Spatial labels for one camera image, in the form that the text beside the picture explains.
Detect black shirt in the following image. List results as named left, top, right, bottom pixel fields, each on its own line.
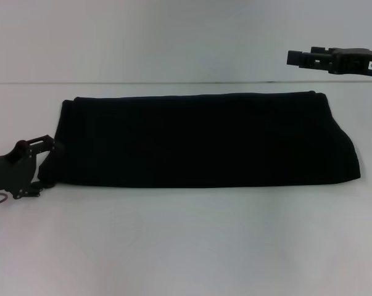
left=36, top=90, right=362, bottom=189

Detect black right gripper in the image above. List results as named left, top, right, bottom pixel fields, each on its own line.
left=286, top=46, right=372, bottom=76

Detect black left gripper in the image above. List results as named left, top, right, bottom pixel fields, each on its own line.
left=0, top=134, right=67, bottom=200

